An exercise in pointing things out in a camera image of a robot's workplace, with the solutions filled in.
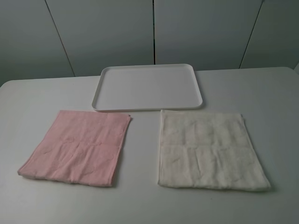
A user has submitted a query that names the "white rectangular plastic tray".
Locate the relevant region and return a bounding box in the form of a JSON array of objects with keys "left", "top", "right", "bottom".
[{"left": 92, "top": 64, "right": 203, "bottom": 112}]

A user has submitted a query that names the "cream white towel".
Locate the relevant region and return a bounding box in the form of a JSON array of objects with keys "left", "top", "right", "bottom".
[{"left": 157, "top": 110, "right": 271, "bottom": 191}]

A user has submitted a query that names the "pink towel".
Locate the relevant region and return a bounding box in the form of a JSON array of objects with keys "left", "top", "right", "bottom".
[{"left": 17, "top": 110, "right": 131, "bottom": 187}]

